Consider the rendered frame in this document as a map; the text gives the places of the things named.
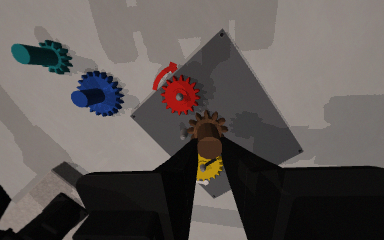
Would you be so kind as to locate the brown gear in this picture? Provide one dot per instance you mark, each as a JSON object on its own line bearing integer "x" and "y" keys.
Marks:
{"x": 208, "y": 130}

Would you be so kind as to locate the teal gear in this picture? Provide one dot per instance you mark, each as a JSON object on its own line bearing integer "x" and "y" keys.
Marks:
{"x": 49, "y": 54}

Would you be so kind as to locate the yellow gear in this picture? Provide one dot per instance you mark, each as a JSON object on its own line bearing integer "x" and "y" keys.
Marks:
{"x": 213, "y": 166}

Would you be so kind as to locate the red gear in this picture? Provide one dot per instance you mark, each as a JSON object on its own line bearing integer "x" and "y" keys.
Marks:
{"x": 184, "y": 87}

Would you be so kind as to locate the white curved arrow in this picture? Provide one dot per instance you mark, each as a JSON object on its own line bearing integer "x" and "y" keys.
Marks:
{"x": 205, "y": 182}

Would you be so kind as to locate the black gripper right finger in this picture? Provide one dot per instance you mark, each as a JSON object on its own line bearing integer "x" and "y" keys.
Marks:
{"x": 264, "y": 192}

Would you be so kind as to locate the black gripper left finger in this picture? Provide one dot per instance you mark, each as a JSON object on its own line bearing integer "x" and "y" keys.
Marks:
{"x": 168, "y": 190}

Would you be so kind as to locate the blue gear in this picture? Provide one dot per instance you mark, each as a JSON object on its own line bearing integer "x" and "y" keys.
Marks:
{"x": 99, "y": 93}

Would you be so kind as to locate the red curved arrow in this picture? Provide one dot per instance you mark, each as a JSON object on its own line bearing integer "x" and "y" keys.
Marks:
{"x": 172, "y": 67}

